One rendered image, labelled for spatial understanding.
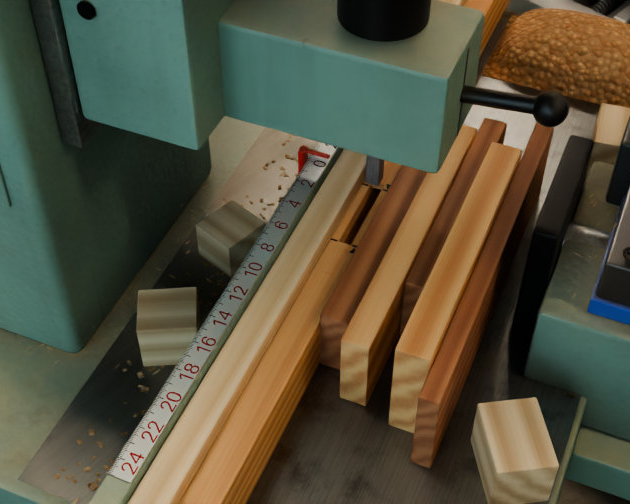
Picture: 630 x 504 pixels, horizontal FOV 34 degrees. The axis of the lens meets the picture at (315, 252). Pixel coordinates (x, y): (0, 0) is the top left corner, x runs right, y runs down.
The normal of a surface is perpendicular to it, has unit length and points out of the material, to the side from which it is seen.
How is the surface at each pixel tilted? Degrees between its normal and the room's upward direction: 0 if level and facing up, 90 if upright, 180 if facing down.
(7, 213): 90
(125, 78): 90
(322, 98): 90
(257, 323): 0
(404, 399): 90
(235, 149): 0
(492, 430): 0
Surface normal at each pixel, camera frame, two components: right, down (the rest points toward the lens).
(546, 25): -0.26, -0.74
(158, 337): 0.07, 0.73
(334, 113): -0.39, 0.67
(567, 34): -0.22, -0.40
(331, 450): 0.00, -0.68
